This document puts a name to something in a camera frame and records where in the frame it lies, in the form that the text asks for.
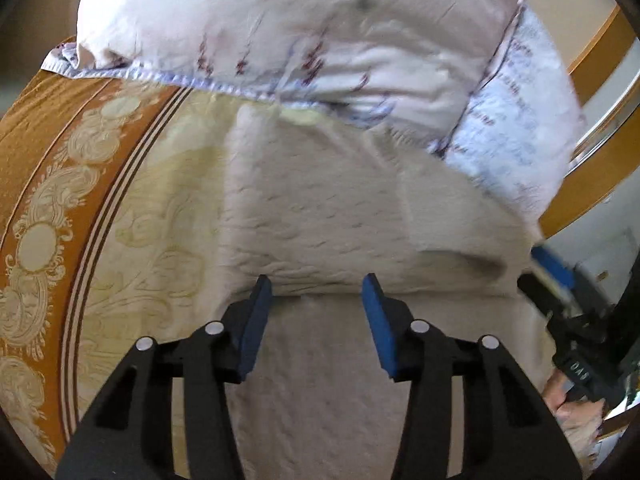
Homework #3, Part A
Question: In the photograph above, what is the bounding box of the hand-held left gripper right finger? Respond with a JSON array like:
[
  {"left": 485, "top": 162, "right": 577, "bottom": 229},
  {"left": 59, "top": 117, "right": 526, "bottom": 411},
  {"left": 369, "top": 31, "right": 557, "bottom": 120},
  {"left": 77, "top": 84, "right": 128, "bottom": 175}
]
[{"left": 361, "top": 273, "right": 584, "bottom": 480}]

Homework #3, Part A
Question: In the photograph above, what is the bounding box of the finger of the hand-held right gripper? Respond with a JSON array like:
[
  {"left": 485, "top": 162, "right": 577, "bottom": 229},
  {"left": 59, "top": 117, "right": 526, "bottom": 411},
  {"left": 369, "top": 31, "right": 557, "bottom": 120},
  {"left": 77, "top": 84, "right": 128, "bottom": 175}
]
[{"left": 517, "top": 244, "right": 577, "bottom": 322}]

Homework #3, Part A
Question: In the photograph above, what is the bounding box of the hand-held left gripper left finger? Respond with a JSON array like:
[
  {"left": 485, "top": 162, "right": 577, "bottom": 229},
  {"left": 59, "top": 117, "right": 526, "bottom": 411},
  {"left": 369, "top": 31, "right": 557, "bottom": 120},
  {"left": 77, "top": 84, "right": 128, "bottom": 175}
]
[{"left": 55, "top": 274, "right": 275, "bottom": 480}]

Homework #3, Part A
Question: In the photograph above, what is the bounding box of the beige textured blanket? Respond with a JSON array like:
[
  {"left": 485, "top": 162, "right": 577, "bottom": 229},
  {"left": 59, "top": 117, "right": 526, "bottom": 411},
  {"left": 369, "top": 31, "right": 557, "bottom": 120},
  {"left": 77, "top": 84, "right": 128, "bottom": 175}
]
[{"left": 219, "top": 104, "right": 557, "bottom": 480}]

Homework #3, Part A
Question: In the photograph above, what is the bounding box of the person's right hand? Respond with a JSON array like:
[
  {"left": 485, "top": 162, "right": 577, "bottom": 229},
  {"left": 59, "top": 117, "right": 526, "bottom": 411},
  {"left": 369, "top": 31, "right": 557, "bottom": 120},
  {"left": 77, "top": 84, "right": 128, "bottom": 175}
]
[{"left": 542, "top": 374, "right": 606, "bottom": 461}]

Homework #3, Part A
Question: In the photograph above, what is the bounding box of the wooden headboard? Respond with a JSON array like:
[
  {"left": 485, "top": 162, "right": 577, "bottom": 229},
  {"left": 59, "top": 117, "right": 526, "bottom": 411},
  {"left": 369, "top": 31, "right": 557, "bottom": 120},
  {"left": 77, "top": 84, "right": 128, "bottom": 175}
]
[{"left": 539, "top": 5, "right": 640, "bottom": 241}]

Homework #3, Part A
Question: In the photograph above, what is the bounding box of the pale blue tree-print pillow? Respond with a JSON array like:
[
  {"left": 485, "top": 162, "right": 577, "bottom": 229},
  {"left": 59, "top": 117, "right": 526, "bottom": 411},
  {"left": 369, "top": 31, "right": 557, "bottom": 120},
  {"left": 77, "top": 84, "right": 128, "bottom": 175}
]
[{"left": 429, "top": 6, "right": 587, "bottom": 222}]

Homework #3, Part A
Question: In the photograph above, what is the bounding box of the yellow patterned bedsheet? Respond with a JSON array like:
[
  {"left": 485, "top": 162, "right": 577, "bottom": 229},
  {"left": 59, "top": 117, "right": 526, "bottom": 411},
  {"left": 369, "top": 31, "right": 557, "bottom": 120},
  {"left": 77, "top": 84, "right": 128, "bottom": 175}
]
[{"left": 0, "top": 67, "right": 261, "bottom": 478}]

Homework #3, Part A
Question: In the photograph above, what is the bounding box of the pink floral pillow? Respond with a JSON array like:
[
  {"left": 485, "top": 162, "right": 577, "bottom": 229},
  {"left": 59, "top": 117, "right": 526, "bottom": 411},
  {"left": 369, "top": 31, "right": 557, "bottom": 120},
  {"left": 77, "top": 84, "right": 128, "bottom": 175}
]
[{"left": 41, "top": 0, "right": 527, "bottom": 132}]

